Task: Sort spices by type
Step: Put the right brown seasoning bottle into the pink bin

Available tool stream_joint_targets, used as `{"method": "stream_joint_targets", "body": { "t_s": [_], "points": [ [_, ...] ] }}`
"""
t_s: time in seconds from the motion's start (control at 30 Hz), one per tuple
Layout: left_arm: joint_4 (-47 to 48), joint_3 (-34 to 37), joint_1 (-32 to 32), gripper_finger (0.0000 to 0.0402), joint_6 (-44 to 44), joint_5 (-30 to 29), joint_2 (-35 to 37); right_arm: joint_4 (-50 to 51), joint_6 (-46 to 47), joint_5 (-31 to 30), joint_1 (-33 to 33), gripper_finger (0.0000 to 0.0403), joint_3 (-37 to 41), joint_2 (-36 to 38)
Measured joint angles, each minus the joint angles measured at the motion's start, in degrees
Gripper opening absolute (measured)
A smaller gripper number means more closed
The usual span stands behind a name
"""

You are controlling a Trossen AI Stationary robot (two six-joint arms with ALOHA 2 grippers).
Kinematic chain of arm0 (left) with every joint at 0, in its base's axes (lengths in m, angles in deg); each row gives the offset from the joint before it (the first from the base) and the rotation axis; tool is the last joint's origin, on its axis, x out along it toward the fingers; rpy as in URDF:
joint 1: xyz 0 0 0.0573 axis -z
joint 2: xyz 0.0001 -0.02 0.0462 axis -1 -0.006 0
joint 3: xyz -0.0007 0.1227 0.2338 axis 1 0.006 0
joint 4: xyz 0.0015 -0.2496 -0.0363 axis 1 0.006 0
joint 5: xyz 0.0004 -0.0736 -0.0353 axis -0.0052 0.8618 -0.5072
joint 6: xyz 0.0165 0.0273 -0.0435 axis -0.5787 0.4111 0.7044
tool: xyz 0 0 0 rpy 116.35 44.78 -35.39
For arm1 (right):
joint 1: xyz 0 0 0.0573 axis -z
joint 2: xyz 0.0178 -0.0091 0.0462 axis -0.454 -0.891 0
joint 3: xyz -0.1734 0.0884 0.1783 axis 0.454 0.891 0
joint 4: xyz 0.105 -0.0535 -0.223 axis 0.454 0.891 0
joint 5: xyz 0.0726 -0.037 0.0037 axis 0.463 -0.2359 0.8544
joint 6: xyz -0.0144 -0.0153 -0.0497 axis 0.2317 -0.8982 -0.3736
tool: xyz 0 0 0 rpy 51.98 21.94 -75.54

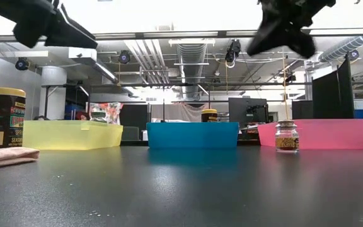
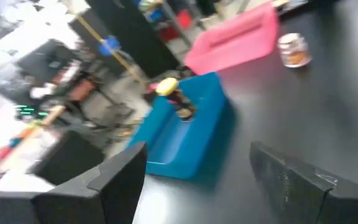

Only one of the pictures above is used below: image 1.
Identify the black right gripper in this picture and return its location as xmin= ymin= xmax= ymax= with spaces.
xmin=246 ymin=0 xmax=337 ymax=59

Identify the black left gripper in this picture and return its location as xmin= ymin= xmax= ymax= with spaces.
xmin=0 ymin=0 xmax=99 ymax=49

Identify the green lid glass spice jar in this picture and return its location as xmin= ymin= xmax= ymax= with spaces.
xmin=89 ymin=108 xmax=108 ymax=124

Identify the small glass spice jar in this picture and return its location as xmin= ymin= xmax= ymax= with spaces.
xmin=275 ymin=119 xmax=300 ymax=154

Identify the yellow lid dark spice jar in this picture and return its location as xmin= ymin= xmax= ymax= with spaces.
xmin=0 ymin=87 xmax=27 ymax=149
xmin=200 ymin=108 xmax=219 ymax=124

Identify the low black panel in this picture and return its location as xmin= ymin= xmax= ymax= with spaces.
xmin=291 ymin=100 xmax=314 ymax=120

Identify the tall black partition panel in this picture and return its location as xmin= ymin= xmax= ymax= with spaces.
xmin=312 ymin=53 xmax=355 ymax=120

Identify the large black monitor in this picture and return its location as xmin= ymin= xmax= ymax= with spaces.
xmin=228 ymin=97 xmax=269 ymax=129

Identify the floral patterned cloth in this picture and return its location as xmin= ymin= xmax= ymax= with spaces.
xmin=89 ymin=102 xmax=124 ymax=126

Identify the overhead light bar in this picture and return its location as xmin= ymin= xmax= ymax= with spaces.
xmin=0 ymin=27 xmax=363 ymax=42

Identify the yellow plastic bin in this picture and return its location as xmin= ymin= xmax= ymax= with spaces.
xmin=23 ymin=120 xmax=124 ymax=151

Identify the pink plastic bin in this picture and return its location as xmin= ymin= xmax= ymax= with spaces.
xmin=257 ymin=119 xmax=363 ymax=151

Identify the blue plastic bin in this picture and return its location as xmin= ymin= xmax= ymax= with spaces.
xmin=146 ymin=122 xmax=239 ymax=149

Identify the pink folded cloth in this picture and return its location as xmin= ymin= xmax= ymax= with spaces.
xmin=0 ymin=147 xmax=40 ymax=171

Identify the yellow hanging cord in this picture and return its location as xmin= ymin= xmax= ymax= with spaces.
xmin=281 ymin=47 xmax=291 ymax=121

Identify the flexible silver duct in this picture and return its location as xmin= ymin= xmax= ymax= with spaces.
xmin=318 ymin=21 xmax=363 ymax=63

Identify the silver ceiling duct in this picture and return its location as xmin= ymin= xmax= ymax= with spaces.
xmin=176 ymin=43 xmax=207 ymax=98

